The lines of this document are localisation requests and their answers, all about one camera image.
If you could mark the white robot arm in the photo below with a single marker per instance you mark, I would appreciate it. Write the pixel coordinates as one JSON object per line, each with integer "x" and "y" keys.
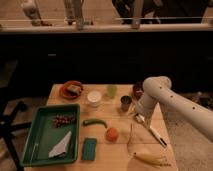
{"x": 158, "y": 90}

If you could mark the green plastic tray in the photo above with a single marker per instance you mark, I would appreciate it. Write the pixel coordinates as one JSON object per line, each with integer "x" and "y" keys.
{"x": 44, "y": 135}

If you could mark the green translucent cup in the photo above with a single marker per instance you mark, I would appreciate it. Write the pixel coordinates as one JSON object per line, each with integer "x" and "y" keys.
{"x": 111, "y": 90}

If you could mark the white round container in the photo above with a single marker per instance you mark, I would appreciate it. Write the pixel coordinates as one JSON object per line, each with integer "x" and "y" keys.
{"x": 94, "y": 98}

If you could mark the small metal cup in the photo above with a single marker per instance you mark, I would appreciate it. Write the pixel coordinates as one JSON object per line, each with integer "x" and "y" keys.
{"x": 125, "y": 103}

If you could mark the brown bread slice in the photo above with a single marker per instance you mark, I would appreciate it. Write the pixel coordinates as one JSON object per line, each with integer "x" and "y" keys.
{"x": 74, "y": 89}

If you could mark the dark red bowl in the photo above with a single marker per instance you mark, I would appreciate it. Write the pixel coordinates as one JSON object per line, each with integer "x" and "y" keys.
{"x": 137, "y": 90}

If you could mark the orange plate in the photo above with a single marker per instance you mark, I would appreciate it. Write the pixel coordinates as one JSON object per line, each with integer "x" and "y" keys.
{"x": 69, "y": 95}

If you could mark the orange fruit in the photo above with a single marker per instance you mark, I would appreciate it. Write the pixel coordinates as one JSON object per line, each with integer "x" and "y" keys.
{"x": 111, "y": 134}

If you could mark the bunch of red grapes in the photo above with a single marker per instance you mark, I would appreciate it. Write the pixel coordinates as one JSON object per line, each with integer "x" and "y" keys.
{"x": 60, "y": 120}

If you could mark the teal sponge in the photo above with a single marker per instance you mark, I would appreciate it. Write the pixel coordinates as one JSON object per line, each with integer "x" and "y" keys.
{"x": 89, "y": 149}

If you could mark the white folded napkin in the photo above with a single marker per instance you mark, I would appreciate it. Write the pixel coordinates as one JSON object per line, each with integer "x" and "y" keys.
{"x": 61, "y": 146}

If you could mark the black chair base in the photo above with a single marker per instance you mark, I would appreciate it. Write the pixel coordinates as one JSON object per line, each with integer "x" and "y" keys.
{"x": 7, "y": 128}

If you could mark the white handled ladle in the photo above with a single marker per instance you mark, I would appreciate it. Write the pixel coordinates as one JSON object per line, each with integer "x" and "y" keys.
{"x": 156, "y": 135}

